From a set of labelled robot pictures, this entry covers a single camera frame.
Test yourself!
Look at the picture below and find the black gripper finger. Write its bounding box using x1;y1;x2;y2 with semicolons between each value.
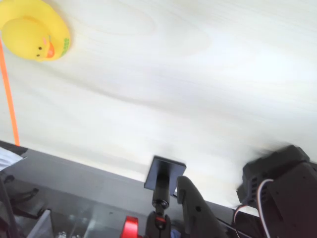
177;175;227;238

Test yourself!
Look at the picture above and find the yellow rubber duck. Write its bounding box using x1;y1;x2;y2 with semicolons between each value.
0;0;72;62

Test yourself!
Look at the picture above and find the red clamp knob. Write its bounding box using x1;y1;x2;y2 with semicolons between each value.
123;216;140;238

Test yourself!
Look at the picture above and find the white flat item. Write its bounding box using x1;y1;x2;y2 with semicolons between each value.
0;146;28;171

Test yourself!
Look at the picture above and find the orange tape strip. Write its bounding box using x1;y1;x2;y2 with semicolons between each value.
0;37;20;146

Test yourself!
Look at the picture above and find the thin black cable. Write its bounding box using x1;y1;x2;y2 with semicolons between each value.
216;217;240;230

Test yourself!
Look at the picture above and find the black camera stand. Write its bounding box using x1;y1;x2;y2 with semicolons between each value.
144;155;187;238

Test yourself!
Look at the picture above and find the white red servo cable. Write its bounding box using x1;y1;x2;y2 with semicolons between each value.
233;178;274;238

